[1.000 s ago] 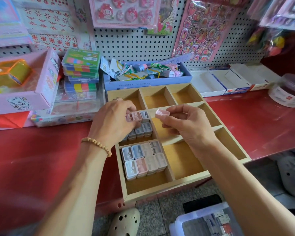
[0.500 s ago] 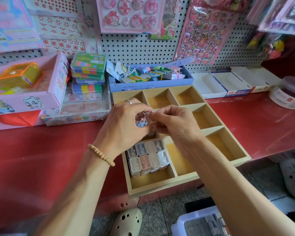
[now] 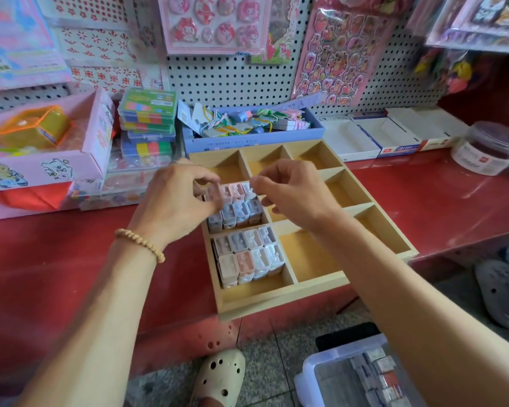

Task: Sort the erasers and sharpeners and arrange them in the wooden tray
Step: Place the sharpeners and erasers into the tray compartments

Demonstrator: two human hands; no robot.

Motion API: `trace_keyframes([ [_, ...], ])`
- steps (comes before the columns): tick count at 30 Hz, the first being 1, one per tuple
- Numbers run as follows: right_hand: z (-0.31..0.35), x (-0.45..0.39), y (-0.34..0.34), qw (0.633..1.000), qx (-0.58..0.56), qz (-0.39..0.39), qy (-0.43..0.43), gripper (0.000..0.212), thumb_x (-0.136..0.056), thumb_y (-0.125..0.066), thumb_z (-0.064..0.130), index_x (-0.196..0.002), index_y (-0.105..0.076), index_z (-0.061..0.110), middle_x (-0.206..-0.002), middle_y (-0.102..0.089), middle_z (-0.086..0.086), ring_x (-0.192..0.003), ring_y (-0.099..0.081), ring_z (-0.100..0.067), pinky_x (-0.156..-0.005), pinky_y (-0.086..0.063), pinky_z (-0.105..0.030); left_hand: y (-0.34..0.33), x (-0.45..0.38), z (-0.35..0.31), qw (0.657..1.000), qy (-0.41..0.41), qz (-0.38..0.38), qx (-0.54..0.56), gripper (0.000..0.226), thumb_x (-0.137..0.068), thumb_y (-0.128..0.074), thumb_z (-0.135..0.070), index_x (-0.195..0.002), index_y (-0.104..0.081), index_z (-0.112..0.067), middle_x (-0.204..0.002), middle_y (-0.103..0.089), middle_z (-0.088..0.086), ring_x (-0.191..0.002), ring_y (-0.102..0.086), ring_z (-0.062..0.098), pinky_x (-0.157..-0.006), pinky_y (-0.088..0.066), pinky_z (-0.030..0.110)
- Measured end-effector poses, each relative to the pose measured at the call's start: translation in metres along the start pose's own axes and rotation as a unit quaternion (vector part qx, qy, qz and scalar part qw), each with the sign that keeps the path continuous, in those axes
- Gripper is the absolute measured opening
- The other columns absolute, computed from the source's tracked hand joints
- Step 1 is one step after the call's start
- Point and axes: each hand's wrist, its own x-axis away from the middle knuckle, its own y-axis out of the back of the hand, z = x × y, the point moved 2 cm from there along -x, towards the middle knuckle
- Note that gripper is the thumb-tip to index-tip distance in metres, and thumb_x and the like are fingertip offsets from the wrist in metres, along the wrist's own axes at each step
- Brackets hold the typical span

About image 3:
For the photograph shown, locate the person's left hand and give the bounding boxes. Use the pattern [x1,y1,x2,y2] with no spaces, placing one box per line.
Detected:
[129,162,223,249]

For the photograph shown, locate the person's right hand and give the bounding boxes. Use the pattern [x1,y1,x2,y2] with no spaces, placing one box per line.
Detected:
[250,159,344,234]

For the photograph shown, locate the wooden compartment tray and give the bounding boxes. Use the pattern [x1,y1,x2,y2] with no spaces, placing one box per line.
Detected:
[189,140,420,321]

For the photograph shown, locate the clear plastic storage bin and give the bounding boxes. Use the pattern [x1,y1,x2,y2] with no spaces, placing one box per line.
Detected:
[294,333,425,407]

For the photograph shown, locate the person's left forearm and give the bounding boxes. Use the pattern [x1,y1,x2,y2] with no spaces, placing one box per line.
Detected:
[17,237,164,407]

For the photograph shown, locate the person's right forearm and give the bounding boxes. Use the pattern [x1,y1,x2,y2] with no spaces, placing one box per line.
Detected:
[314,211,509,407]

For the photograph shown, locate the blue box of trinkets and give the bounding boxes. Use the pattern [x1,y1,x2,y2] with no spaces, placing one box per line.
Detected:
[180,93,326,154]

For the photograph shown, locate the white tray box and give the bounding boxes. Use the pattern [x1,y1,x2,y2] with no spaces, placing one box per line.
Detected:
[321,118,381,163]
[352,114,424,158]
[387,106,470,151]

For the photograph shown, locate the yellow orange toy box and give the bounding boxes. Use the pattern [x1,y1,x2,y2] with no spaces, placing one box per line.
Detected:
[0,106,71,151]

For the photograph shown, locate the person's left cream clog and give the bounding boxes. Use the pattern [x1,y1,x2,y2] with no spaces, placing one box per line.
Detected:
[189,349,247,407]

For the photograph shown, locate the stack of colourful packs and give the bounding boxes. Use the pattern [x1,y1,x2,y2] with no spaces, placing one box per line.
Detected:
[117,87,179,159]

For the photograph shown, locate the pink tray of trinkets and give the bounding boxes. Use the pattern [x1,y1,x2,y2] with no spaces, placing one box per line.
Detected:
[0,89,115,221]

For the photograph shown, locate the white pegboard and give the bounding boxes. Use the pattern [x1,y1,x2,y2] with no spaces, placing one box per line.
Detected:
[0,0,446,115]

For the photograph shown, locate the red folded cloth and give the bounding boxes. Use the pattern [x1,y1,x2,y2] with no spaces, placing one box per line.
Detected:
[0,182,76,213]

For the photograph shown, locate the pink sticker pack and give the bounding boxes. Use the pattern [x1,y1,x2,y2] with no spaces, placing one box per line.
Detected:
[292,0,400,109]
[157,0,273,56]

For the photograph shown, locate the red display counter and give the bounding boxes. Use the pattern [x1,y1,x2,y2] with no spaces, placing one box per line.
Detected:
[0,148,509,382]

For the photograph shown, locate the red patterned sticker sheet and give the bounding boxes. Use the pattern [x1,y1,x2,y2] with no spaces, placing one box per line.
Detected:
[51,0,166,94]

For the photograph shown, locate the clear bag of colourful toys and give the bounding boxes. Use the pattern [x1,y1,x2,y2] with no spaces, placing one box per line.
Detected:
[411,48,485,97]

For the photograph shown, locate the round clear plastic jar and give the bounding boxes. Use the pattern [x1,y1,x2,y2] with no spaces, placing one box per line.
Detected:
[451,121,509,177]

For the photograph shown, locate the pastel cartoon sticker pack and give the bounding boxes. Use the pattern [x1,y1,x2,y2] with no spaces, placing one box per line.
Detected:
[0,0,73,92]

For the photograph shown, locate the beaded wooden bracelet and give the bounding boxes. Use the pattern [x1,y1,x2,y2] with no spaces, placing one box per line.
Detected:
[114,228,167,265]

